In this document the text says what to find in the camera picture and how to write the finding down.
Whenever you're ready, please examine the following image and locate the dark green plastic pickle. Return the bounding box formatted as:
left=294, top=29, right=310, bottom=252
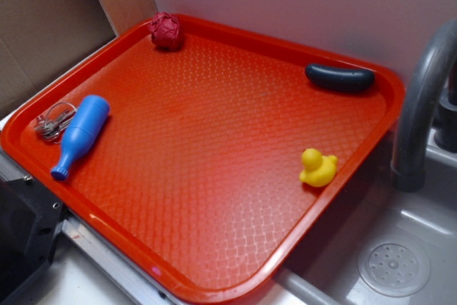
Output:
left=304, top=64, right=375, bottom=92

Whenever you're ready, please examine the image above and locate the red plastic tray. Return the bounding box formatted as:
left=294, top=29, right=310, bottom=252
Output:
left=1, top=15, right=405, bottom=304

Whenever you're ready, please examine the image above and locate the yellow rubber duck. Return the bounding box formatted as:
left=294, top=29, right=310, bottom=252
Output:
left=299, top=148, right=338, bottom=188

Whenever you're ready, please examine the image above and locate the red crumpled ball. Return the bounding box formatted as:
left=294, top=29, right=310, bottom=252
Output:
left=148, top=12, right=184, bottom=51

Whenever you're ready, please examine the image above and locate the blue plastic bottle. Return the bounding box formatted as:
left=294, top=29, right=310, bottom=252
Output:
left=50, top=95, right=110, bottom=181

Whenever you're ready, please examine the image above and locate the silver key bunch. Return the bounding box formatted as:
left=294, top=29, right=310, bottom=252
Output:
left=34, top=101, right=79, bottom=144

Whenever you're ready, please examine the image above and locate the grey toy faucet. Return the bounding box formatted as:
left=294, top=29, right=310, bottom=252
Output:
left=391, top=19, right=456, bottom=192

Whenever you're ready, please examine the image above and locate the grey toy sink basin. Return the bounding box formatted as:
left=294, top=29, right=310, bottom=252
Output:
left=276, top=139, right=456, bottom=304

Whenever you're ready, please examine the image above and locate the brown cardboard panel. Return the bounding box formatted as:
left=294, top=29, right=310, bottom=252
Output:
left=1, top=0, right=156, bottom=117

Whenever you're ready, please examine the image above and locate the black metal bracket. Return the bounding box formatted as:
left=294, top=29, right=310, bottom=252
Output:
left=1, top=179, right=65, bottom=304

